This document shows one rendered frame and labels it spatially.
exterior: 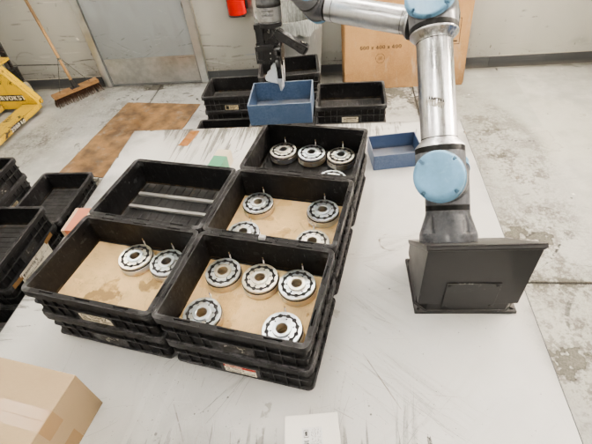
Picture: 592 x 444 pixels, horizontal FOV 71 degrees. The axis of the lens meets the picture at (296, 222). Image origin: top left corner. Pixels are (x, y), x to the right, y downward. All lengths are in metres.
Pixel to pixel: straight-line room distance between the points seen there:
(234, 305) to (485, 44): 3.58
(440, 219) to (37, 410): 1.06
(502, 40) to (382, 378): 3.57
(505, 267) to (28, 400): 1.18
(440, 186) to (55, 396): 1.01
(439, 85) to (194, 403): 0.99
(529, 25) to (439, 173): 3.40
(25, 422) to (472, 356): 1.08
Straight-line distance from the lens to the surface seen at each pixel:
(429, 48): 1.10
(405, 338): 1.23
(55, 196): 2.67
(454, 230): 1.13
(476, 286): 1.21
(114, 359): 1.35
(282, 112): 1.33
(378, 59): 3.86
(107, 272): 1.38
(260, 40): 1.40
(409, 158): 1.74
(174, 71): 4.43
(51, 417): 1.16
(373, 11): 1.32
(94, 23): 4.55
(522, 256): 1.16
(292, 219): 1.34
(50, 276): 1.38
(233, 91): 3.21
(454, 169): 1.00
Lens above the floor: 1.75
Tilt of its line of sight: 44 degrees down
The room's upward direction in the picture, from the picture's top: 7 degrees counter-clockwise
